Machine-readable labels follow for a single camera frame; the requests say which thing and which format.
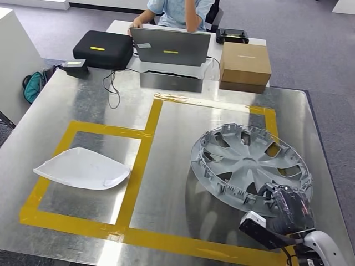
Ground brown cardboard box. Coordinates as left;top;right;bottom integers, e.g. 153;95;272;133
219;42;273;95

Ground grey plastic wheel cover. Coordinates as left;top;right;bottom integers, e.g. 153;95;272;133
190;122;313;217

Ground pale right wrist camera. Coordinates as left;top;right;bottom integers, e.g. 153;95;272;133
239;210;267;232

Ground grey laptop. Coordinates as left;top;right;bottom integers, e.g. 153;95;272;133
129;27;211;68

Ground black looped cable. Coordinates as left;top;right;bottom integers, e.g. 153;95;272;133
102;69;122;110

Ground white plastic mirror cover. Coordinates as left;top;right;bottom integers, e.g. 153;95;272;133
32;147;131;191

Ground white office desk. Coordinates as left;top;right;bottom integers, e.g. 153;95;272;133
106;19;270;88

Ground white furniture panel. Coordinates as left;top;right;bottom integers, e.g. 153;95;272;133
332;0;355;16
0;0;70;11

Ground small yellow tape rectangle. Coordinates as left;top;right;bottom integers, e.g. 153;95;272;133
19;120;156;239

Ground black handheld controller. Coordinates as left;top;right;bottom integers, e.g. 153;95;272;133
215;28;249;45

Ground black zip case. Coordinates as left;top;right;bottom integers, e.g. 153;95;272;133
73;30;134;71

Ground black power brick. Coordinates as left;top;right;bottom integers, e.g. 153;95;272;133
60;59;89;79

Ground black office chair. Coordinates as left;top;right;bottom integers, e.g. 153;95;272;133
205;0;224;33

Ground person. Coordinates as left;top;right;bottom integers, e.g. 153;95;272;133
127;0;215;37

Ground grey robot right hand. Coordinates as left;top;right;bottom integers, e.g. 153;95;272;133
258;182;315;236

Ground white table with metal legs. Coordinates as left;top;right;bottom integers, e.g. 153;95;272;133
0;7;47;129

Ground teal and black backpack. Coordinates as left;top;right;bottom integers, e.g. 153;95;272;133
22;66;57;105

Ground large yellow tape rectangle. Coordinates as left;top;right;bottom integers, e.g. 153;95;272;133
115;93;298;266

